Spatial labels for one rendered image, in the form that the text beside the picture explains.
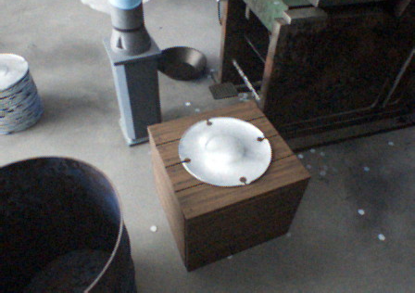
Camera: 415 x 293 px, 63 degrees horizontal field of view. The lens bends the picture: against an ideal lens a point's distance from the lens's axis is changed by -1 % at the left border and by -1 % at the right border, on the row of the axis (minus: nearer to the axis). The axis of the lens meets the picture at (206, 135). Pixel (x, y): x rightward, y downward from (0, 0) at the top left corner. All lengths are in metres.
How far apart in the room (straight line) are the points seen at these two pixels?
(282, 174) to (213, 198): 0.23
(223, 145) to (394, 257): 0.76
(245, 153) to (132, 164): 0.60
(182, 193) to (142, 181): 0.50
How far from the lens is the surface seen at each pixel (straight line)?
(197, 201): 0.97
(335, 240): 1.41
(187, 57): 2.08
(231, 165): 1.05
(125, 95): 1.42
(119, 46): 1.33
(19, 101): 1.73
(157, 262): 1.27
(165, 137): 1.12
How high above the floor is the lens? 1.16
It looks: 46 degrees down
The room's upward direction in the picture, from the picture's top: 3 degrees clockwise
